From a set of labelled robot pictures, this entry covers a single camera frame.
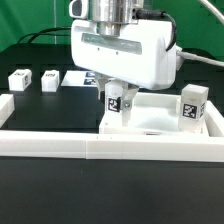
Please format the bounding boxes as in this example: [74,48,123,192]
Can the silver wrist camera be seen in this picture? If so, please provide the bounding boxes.
[69,0,89,19]

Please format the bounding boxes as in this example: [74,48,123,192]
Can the white sheet with AprilTags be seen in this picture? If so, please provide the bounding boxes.
[61,71,96,87]

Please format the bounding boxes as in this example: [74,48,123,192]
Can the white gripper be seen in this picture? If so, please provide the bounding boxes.
[71,20,176,126]

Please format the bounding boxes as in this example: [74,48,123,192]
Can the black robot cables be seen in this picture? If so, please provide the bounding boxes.
[17,26,73,45]

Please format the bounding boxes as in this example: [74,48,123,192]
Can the white U-shaped fence wall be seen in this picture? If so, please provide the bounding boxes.
[0,102,224,162]

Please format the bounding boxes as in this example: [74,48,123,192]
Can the white square table top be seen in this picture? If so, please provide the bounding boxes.
[99,93,209,137]

